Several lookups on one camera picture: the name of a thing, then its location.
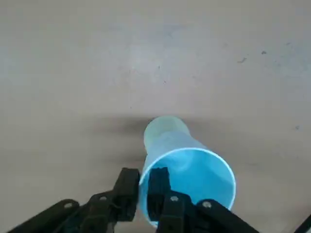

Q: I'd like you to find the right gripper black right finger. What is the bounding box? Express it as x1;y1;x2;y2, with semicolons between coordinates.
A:
147;166;261;233

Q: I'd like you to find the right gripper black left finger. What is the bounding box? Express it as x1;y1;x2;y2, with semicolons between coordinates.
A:
7;167;141;233

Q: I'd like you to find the blue plastic cup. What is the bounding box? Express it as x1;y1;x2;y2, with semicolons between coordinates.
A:
138;130;237;229

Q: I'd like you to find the green plastic cup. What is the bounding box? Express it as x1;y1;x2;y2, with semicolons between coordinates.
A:
143;116;194;158

